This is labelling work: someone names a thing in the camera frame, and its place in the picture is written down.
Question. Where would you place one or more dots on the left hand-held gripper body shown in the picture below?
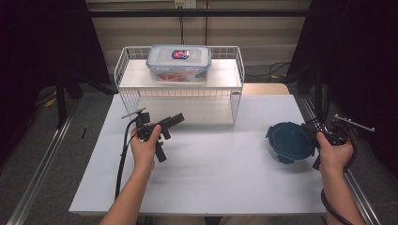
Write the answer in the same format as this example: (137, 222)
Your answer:
(144, 129)

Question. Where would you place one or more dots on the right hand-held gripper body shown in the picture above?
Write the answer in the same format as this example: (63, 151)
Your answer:
(339, 134)

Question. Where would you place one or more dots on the round dark teal food container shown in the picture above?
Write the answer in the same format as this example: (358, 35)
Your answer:
(289, 142)

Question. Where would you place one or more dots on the clear rectangular food container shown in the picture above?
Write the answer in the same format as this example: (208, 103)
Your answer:
(178, 64)

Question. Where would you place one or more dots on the person's left hand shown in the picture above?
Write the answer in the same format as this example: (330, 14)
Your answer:
(144, 154)

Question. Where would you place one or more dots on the person's right hand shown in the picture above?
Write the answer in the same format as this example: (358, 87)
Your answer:
(334, 157)

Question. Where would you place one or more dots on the black metal stand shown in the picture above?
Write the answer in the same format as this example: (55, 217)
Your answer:
(318, 93)
(61, 103)

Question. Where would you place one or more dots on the small black floor object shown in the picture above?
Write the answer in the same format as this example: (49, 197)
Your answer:
(84, 133)

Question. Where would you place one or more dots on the small wooden table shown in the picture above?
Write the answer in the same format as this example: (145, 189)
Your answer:
(266, 89)

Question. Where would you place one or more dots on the black curtain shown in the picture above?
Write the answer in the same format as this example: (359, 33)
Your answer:
(37, 47)
(369, 62)

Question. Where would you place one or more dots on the thin vertical pole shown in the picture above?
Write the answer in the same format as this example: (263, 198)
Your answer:
(206, 25)

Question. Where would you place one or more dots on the black horizontal beam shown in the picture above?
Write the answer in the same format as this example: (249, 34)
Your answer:
(194, 12)

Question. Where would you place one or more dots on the aluminium floor rail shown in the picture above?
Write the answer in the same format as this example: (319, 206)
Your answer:
(40, 168)
(359, 193)

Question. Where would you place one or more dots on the white wall outlet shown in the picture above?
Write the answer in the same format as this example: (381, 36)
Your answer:
(185, 3)

